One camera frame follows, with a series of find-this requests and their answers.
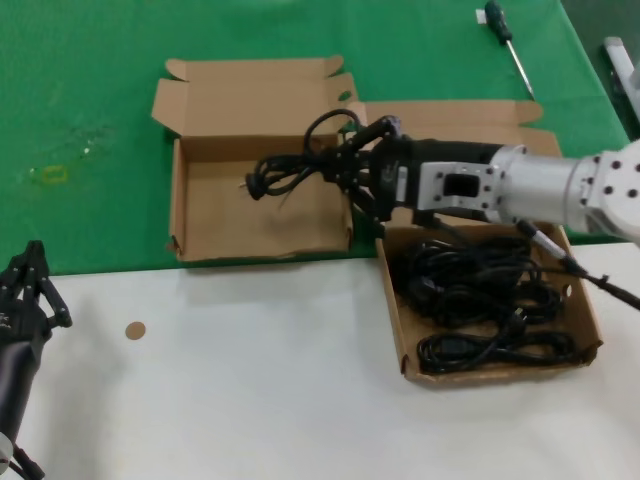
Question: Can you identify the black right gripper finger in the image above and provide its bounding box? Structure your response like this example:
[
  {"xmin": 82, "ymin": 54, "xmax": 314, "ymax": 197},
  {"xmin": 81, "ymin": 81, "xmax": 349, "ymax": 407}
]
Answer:
[
  {"xmin": 323, "ymin": 115, "xmax": 402, "ymax": 169},
  {"xmin": 323, "ymin": 167, "xmax": 389, "ymax": 224}
]

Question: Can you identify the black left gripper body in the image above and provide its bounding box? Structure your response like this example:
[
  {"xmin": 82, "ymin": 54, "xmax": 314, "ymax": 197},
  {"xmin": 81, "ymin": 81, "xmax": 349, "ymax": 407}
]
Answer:
[{"xmin": 0, "ymin": 298, "xmax": 51, "ymax": 432}]

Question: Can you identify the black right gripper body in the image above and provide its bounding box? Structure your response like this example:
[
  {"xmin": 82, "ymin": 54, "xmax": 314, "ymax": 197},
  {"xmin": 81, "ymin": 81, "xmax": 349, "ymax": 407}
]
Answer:
[{"xmin": 367, "ymin": 134, "xmax": 502, "ymax": 230}]

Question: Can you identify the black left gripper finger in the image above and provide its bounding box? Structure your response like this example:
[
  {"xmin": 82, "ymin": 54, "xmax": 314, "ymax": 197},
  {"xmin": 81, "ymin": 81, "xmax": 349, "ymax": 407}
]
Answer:
[
  {"xmin": 29, "ymin": 240, "xmax": 74, "ymax": 332},
  {"xmin": 0, "ymin": 240, "xmax": 36, "ymax": 302}
]

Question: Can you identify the black power cord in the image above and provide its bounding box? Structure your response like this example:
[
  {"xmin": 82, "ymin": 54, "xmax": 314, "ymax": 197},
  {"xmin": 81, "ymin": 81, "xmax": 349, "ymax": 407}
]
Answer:
[
  {"xmin": 238, "ymin": 109, "xmax": 366, "ymax": 202},
  {"xmin": 416, "ymin": 309, "xmax": 587, "ymax": 375},
  {"xmin": 394, "ymin": 238, "xmax": 564, "ymax": 329}
]

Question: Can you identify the brown cardboard box with round hole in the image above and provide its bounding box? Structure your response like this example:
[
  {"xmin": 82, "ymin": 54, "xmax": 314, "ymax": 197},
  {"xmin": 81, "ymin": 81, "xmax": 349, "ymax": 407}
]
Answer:
[{"xmin": 344, "ymin": 99, "xmax": 605, "ymax": 385}]

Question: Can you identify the empty-type brown cardboard box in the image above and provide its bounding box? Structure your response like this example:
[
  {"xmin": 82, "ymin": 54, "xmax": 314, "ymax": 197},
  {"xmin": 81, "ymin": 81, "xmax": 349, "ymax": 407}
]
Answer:
[{"xmin": 151, "ymin": 55, "xmax": 359, "ymax": 263}]

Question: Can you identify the green tablecloth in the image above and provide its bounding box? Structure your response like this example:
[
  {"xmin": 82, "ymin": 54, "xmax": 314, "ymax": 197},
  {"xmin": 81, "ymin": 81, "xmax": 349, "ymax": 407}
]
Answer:
[{"xmin": 0, "ymin": 0, "xmax": 640, "ymax": 280}]

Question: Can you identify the grey white metal profile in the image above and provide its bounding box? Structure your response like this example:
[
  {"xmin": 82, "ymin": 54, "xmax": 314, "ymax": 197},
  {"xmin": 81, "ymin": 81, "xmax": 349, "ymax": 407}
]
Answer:
[{"xmin": 602, "ymin": 35, "xmax": 640, "ymax": 121}]

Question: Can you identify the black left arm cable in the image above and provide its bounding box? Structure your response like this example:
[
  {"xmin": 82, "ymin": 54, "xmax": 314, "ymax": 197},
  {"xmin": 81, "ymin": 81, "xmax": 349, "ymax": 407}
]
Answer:
[{"xmin": 8, "ymin": 444, "xmax": 46, "ymax": 480}]

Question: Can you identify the green handled screwdriver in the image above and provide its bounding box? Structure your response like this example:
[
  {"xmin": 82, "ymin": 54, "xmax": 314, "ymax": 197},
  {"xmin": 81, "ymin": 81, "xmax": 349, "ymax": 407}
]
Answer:
[{"xmin": 483, "ymin": 0, "xmax": 536, "ymax": 100}]

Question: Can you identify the right arm cable with connector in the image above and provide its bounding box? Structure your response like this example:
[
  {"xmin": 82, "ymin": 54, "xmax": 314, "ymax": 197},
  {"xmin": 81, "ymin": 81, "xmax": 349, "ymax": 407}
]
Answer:
[{"xmin": 517, "ymin": 219, "xmax": 640, "ymax": 311}]

